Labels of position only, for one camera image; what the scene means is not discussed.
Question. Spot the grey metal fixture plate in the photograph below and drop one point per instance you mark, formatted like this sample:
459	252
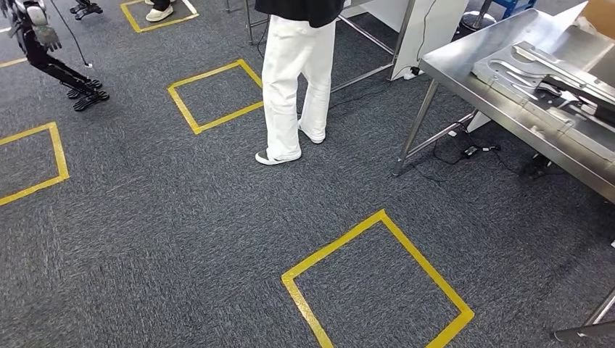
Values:
499	77

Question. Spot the white cabinet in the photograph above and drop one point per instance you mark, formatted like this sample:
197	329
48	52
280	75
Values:
432	38

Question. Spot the cardboard box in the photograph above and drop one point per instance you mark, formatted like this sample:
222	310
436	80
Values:
600	17

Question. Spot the black humanoid robot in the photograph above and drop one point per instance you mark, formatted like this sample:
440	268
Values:
86	9
48	62

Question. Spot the thin black tether rod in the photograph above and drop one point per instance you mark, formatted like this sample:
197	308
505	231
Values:
72	36

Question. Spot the yellow floor tape square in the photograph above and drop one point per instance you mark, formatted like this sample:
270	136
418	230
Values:
182	109
59	153
336	246

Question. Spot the black floor power adapter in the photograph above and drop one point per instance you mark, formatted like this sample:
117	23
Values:
471	151

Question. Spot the stainless steel workbench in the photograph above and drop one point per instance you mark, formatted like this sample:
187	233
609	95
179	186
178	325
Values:
456	62

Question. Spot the chrome stanchion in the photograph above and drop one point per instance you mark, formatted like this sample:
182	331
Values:
480	21

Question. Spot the black plastic frame part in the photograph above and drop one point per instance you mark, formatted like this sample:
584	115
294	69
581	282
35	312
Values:
591	98

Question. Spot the person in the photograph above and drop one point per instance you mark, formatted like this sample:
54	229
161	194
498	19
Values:
293	72
161	13

